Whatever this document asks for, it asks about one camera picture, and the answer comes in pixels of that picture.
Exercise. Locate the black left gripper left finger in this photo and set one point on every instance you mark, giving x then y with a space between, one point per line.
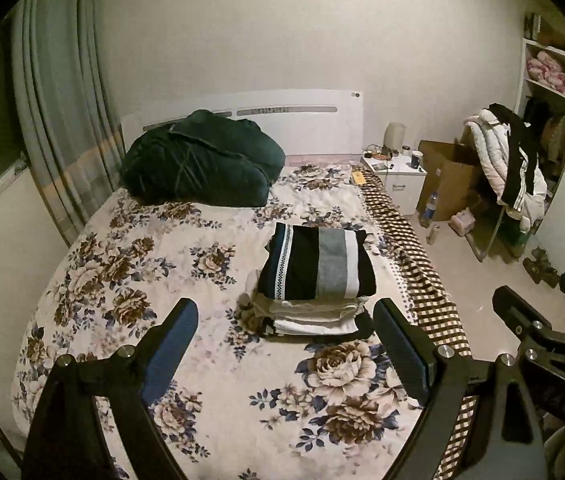
135 377

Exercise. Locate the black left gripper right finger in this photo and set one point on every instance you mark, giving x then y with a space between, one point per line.
435 376

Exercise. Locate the stack of white clothes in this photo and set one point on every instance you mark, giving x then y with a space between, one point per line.
312 318

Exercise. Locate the black grey striped sweater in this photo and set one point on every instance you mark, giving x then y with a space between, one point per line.
307 263

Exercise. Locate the floral fleece bed blanket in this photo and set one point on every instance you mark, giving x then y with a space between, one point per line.
242 405

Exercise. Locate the dark shoes on floor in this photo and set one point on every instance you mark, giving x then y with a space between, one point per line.
540 269

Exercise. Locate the plastic water bottle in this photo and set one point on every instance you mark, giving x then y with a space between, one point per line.
428 213

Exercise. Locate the white bedside table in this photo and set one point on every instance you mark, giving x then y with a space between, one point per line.
401 182

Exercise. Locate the brown cardboard box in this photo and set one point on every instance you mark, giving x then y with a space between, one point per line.
452 172

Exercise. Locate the white black jacket on chair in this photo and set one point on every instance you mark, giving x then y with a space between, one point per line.
507 150

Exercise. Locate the dark green duvet bundle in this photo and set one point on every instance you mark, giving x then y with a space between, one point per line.
204 158

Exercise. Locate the white table lamp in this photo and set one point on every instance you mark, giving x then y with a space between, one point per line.
393 138

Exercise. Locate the white headboard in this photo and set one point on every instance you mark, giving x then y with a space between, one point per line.
301 121

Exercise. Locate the grey curtain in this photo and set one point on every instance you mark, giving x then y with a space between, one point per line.
69 126

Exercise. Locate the pink folded blanket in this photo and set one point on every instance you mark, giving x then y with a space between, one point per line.
546 70

